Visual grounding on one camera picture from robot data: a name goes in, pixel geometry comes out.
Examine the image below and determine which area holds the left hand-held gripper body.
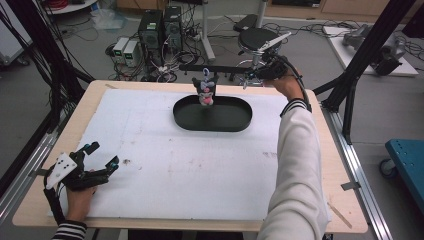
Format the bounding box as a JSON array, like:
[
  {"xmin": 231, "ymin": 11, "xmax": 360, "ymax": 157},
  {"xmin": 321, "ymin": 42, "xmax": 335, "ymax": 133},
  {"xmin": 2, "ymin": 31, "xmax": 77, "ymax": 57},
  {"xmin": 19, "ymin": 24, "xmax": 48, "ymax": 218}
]
[{"xmin": 44, "ymin": 151, "xmax": 112, "ymax": 193}]

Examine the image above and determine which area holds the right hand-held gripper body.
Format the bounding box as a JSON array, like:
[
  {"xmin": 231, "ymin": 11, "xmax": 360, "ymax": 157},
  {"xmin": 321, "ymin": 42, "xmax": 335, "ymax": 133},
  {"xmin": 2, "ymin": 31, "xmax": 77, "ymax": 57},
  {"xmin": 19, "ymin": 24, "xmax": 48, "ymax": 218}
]
[{"xmin": 254, "ymin": 30, "xmax": 293, "ymax": 82}]

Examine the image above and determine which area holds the black and pink plush keychain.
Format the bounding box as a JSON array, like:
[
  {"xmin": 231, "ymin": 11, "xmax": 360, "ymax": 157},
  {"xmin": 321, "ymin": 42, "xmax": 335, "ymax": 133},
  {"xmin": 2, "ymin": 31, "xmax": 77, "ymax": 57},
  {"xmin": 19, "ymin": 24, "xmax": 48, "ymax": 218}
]
[{"xmin": 191, "ymin": 68, "xmax": 221, "ymax": 107}]

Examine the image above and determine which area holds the black oval tray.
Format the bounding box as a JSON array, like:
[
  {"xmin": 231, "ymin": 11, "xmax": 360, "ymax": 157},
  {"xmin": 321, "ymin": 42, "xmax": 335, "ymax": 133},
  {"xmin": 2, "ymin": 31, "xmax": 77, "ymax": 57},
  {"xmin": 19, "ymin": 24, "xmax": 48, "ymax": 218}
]
[{"xmin": 172, "ymin": 64, "xmax": 255, "ymax": 133}]

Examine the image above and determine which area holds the person's right hand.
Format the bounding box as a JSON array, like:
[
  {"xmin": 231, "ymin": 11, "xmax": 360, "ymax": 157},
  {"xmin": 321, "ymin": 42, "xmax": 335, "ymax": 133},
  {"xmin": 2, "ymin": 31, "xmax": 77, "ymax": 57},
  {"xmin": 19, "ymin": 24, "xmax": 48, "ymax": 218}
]
[{"xmin": 271, "ymin": 68, "xmax": 306, "ymax": 102}]

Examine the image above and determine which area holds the person's left hand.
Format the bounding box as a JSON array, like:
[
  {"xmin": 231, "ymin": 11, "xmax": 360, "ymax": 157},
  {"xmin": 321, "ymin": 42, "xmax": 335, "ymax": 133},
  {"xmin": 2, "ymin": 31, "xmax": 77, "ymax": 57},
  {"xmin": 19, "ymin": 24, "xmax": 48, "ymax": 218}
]
[{"xmin": 65, "ymin": 168, "xmax": 98, "ymax": 223}]

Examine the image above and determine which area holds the black round stool chrome base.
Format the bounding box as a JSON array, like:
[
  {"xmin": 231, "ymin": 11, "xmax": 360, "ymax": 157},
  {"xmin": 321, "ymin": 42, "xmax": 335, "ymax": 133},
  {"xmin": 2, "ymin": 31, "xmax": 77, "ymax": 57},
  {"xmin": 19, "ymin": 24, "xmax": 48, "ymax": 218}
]
[{"xmin": 233, "ymin": 27, "xmax": 283, "ymax": 87}]

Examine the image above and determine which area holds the grey tape strip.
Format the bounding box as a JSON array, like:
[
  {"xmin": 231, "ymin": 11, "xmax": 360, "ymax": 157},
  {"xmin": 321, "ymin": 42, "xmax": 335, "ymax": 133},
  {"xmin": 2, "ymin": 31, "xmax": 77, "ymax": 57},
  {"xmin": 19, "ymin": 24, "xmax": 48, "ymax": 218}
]
[
  {"xmin": 29, "ymin": 168, "xmax": 50, "ymax": 178},
  {"xmin": 340, "ymin": 181, "xmax": 362, "ymax": 192}
]

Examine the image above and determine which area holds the black flat box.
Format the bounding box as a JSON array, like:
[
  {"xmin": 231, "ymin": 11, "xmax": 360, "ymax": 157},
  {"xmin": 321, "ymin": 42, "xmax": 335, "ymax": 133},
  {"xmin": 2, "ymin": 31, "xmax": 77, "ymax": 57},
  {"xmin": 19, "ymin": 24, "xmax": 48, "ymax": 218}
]
[{"xmin": 233, "ymin": 13, "xmax": 259, "ymax": 33}]

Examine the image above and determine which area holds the white desk leg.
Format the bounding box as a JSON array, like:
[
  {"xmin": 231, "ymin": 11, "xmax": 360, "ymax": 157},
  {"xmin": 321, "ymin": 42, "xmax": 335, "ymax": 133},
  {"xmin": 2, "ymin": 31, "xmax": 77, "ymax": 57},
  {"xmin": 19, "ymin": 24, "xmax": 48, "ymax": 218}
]
[{"xmin": 200, "ymin": 0, "xmax": 217, "ymax": 63}]

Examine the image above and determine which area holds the white foam mat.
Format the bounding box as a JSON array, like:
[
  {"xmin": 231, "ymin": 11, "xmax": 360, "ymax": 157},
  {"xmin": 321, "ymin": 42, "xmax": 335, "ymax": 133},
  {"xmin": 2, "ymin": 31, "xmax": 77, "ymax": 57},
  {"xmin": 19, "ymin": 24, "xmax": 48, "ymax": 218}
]
[{"xmin": 49, "ymin": 88, "xmax": 333, "ymax": 224}]

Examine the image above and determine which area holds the black computer tower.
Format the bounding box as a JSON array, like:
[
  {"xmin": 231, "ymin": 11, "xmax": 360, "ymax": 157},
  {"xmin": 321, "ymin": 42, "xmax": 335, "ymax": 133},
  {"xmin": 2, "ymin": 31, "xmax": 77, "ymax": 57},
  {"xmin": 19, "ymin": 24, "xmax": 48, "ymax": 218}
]
[
  {"xmin": 163, "ymin": 5, "xmax": 184, "ymax": 51},
  {"xmin": 137, "ymin": 9, "xmax": 165, "ymax": 64}
]

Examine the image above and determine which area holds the white platform with grey machine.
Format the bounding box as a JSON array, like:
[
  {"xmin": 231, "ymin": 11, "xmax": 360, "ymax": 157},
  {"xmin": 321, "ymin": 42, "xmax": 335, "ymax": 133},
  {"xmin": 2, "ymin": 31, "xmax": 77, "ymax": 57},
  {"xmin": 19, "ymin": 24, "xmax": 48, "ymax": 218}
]
[{"xmin": 322, "ymin": 24, "xmax": 419, "ymax": 78}]

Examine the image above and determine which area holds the grey bench power supply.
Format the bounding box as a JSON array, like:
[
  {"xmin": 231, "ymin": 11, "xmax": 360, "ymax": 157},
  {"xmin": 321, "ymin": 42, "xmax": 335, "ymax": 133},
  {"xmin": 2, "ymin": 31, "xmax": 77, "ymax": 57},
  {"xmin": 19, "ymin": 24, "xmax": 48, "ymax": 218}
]
[
  {"xmin": 112, "ymin": 37, "xmax": 130, "ymax": 63},
  {"xmin": 123, "ymin": 39, "xmax": 140, "ymax": 68}
]

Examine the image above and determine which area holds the light wooden table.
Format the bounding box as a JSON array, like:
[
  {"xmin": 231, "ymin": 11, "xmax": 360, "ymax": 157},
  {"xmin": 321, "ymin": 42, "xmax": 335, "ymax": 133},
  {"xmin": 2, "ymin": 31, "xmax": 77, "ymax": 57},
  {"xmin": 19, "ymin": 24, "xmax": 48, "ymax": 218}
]
[{"xmin": 12, "ymin": 79, "xmax": 369, "ymax": 234}]

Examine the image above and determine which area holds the clear plastic bag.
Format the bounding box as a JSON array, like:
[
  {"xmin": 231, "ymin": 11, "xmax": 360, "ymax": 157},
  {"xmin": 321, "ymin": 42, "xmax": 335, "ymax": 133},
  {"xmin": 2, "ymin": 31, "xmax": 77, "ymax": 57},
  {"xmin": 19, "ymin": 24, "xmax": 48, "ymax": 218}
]
[{"xmin": 90, "ymin": 8, "xmax": 128, "ymax": 32}]

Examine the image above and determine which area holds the thin wooden stick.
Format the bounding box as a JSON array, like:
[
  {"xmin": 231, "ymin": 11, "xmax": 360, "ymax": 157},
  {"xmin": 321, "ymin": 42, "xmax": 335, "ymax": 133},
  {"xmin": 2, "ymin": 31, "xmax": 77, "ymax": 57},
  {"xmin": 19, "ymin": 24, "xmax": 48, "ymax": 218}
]
[{"xmin": 326, "ymin": 201, "xmax": 353, "ymax": 230}]

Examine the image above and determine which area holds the blue wheeled cart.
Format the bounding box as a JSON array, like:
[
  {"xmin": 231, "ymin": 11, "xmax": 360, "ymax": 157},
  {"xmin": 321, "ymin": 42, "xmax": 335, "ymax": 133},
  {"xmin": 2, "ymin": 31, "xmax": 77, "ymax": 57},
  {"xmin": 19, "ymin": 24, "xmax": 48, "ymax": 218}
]
[{"xmin": 379, "ymin": 138, "xmax": 424, "ymax": 214}]

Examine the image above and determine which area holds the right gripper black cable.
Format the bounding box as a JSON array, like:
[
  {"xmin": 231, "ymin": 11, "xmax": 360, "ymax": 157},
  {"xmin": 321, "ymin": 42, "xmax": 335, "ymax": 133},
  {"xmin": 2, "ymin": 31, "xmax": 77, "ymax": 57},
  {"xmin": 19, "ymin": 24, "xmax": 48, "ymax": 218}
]
[{"xmin": 279, "ymin": 54, "xmax": 314, "ymax": 114}]

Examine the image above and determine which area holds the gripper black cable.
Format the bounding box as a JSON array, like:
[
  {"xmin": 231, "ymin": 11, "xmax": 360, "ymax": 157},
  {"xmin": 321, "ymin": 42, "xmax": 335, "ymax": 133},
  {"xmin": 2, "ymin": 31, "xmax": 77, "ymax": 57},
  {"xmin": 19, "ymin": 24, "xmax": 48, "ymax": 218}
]
[
  {"xmin": 279, "ymin": 54, "xmax": 314, "ymax": 114},
  {"xmin": 42, "ymin": 176, "xmax": 67, "ymax": 226}
]

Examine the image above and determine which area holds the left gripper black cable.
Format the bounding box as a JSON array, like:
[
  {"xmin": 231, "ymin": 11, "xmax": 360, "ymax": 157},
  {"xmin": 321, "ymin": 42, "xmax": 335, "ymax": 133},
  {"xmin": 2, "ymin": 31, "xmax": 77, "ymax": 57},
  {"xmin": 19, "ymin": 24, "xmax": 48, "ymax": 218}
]
[{"xmin": 42, "ymin": 176, "xmax": 67, "ymax": 226}]

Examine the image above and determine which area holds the black metal frame strut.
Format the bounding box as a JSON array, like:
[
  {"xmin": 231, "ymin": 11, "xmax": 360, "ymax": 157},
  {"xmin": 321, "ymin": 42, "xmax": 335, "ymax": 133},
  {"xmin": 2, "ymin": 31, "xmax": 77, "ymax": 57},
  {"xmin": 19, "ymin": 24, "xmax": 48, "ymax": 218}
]
[
  {"xmin": 313, "ymin": 0, "xmax": 418, "ymax": 145},
  {"xmin": 6, "ymin": 0, "xmax": 96, "ymax": 101}
]

